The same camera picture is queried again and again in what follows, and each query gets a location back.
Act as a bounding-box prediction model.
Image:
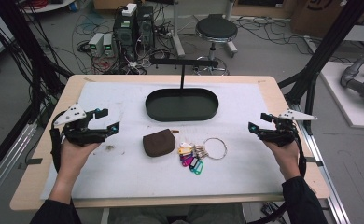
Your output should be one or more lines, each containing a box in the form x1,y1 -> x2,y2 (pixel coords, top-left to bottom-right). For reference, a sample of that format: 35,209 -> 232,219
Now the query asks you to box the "white table mat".
39,81 -> 287,201

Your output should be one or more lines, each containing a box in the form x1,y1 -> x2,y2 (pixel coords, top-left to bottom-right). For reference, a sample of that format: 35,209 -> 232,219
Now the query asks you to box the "cardboard box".
289,0 -> 364,39

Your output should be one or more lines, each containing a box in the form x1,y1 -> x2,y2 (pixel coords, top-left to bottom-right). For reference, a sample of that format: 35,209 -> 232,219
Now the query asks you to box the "key ring with coloured tags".
177,137 -> 229,176

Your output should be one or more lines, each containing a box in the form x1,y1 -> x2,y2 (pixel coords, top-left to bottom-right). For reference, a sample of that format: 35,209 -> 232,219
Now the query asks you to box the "black frame post with cables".
0,0 -> 74,125

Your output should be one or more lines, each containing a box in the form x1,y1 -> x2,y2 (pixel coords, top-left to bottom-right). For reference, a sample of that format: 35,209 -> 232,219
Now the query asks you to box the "black computer tower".
135,4 -> 156,51
112,10 -> 138,63

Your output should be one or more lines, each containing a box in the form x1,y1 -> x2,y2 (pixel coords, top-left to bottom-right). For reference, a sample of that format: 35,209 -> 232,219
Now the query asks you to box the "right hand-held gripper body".
259,108 -> 318,147

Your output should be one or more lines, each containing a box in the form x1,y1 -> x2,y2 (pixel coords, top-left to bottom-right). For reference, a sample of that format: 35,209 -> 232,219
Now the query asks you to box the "white box on computer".
121,2 -> 138,18

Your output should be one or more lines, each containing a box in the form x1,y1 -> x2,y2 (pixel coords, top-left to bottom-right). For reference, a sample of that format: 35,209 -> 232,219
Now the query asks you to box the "person's right hand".
261,139 -> 301,182

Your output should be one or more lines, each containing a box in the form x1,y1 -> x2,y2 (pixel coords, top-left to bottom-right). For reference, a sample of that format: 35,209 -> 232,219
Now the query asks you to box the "white desk leg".
170,0 -> 187,59

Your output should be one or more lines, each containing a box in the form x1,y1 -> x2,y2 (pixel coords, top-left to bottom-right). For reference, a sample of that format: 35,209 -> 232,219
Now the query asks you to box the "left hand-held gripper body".
49,103 -> 109,147

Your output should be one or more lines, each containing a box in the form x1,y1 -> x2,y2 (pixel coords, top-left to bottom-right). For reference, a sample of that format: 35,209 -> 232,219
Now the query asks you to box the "person's left hand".
58,137 -> 102,182

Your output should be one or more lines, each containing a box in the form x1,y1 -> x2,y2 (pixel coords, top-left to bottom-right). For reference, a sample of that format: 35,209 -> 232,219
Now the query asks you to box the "black round stool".
194,13 -> 239,77

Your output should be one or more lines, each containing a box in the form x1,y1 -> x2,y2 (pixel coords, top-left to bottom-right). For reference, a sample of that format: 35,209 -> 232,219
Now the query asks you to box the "white floor platform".
319,61 -> 364,131

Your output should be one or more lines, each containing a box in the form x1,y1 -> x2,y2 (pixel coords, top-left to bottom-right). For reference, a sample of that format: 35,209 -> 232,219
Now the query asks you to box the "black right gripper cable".
294,132 -> 308,179

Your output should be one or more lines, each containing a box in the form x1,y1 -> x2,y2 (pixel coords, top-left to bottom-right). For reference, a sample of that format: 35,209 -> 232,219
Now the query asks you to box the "dark tape strip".
17,157 -> 44,171
305,156 -> 325,168

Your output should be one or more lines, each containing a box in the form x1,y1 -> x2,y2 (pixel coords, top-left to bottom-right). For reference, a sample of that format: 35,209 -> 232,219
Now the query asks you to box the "aluminium rail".
0,120 -> 38,208
293,105 -> 353,224

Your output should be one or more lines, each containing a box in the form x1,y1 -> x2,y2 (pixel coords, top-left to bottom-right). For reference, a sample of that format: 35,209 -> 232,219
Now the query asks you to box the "black oval tray hanger stand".
145,57 -> 220,123

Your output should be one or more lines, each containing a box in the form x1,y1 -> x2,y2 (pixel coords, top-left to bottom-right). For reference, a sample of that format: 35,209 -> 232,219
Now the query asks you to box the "brown zip pouch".
142,128 -> 180,158

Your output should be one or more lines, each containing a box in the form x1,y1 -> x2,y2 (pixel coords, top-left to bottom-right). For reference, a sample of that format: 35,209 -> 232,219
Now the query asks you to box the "grey power supply unit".
88,32 -> 105,59
102,33 -> 116,58

